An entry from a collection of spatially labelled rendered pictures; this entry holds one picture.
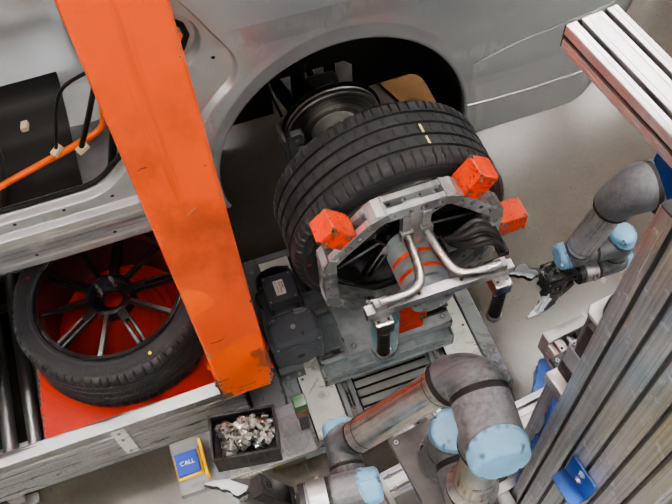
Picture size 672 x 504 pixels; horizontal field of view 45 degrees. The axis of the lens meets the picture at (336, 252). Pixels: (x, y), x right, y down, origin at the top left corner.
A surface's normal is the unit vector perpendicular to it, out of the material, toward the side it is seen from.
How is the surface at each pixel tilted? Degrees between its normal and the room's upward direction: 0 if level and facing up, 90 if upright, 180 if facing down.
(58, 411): 0
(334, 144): 25
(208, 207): 90
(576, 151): 0
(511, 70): 90
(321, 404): 0
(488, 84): 90
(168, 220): 90
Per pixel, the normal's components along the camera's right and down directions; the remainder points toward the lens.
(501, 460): 0.21, 0.75
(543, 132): -0.04, -0.52
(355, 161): -0.36, -0.39
